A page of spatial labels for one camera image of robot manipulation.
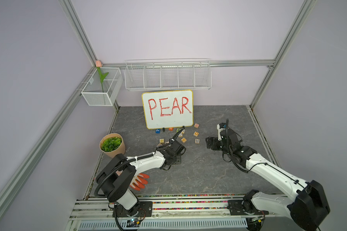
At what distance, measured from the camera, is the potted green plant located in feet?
2.78

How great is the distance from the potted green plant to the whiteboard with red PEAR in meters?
0.24

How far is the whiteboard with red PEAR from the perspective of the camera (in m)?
0.97
